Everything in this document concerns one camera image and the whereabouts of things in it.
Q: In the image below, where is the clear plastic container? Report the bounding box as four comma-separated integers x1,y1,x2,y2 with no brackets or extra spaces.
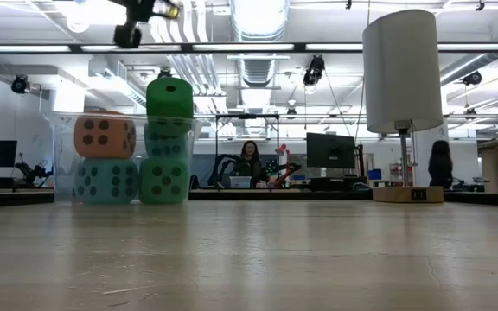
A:
229,175,252,190

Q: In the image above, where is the large teal foam die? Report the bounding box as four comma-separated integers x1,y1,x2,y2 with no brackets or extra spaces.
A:
73,157,140,206
144,123,190,160

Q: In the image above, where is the red desk lamp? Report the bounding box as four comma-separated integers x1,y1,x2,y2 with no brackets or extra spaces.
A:
273,143,303,188

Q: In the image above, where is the black overhead light bar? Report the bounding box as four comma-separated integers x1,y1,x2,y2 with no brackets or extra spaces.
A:
0,41,498,54

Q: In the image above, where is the black background rig frame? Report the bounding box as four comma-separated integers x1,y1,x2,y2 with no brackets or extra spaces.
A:
214,113,281,191

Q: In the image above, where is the large orange foam die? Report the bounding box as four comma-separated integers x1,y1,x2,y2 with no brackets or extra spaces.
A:
73,110,137,160

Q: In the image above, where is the large green foam die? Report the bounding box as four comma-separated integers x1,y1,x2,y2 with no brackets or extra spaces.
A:
145,77,195,136
138,157,189,206

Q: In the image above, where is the small yellow die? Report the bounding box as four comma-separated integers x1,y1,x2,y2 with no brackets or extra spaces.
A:
153,1,180,19

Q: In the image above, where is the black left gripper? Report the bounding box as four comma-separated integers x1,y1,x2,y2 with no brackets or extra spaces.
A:
106,0,182,50

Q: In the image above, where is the white cylinder table lamp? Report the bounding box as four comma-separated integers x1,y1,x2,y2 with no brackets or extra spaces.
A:
361,9,445,204

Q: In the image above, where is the person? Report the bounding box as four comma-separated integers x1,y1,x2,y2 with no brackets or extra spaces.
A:
427,139,454,190
233,140,267,187

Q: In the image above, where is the clear plastic box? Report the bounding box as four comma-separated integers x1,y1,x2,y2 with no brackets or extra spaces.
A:
43,111,203,206

